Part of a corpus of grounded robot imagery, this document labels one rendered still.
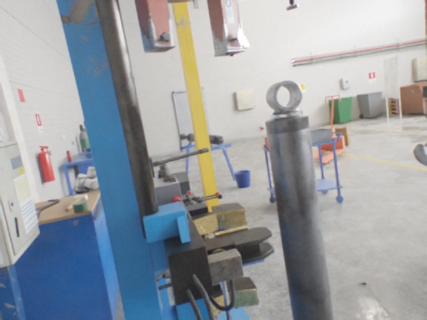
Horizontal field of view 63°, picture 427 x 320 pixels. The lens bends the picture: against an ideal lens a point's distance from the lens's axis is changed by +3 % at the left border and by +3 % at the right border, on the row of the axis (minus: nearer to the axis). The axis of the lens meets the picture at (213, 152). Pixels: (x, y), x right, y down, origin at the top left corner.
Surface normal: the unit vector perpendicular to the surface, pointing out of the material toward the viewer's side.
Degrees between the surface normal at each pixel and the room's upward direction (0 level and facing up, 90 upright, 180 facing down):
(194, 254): 90
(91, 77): 90
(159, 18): 90
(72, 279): 90
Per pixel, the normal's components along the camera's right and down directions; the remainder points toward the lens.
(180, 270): 0.22, 0.11
